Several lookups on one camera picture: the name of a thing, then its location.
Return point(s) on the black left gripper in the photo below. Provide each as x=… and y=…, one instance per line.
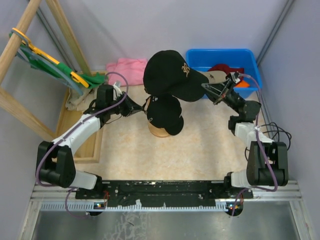
x=130, y=109

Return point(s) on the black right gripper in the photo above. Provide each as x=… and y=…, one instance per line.
x=218, y=91

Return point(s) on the black cap with white logo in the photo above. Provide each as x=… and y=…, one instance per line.
x=165, y=111

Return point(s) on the black cap with gold embroidery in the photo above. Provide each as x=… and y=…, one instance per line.
x=167, y=72

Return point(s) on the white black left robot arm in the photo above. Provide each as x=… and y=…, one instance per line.
x=55, y=164

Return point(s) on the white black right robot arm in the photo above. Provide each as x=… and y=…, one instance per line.
x=267, y=164

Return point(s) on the beige cap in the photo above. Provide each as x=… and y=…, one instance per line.
x=215, y=76

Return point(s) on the dark red cap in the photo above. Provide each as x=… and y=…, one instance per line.
x=225, y=68

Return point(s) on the orange cap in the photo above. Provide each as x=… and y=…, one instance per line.
x=242, y=84

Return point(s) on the wooden hat stand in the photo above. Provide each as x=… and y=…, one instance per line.
x=157, y=132

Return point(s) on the blue plastic bin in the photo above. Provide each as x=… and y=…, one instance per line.
x=204, y=59

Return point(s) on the pink cloth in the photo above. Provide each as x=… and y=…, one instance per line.
x=131, y=68

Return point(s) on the green cloth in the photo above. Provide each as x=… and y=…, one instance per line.
x=42, y=61

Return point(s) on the beige crumpled cloth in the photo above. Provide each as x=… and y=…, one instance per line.
x=77, y=102

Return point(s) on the wooden tray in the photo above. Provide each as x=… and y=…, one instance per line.
x=80, y=132

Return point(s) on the yellow hanger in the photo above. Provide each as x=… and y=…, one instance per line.
x=42, y=52

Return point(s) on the blue-grey hanger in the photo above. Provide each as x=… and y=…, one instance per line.
x=52, y=72

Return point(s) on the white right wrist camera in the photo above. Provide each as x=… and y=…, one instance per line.
x=235, y=76

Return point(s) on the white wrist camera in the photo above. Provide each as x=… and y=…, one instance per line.
x=235, y=76
x=117, y=88

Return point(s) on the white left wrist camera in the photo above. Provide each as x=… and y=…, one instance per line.
x=117, y=88

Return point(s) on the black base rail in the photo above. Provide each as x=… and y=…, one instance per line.
x=147, y=195

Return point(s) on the aluminium frame rail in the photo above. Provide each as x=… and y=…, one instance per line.
x=57, y=198

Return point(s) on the wooden rack frame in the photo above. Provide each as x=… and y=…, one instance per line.
x=35, y=90

